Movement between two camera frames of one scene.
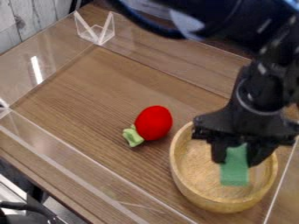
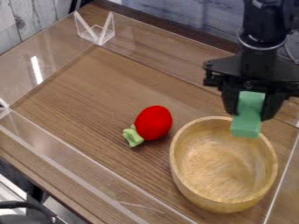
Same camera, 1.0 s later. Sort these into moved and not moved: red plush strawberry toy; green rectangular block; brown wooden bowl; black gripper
Moved: black gripper; green rectangular block
Not moved: brown wooden bowl; red plush strawberry toy
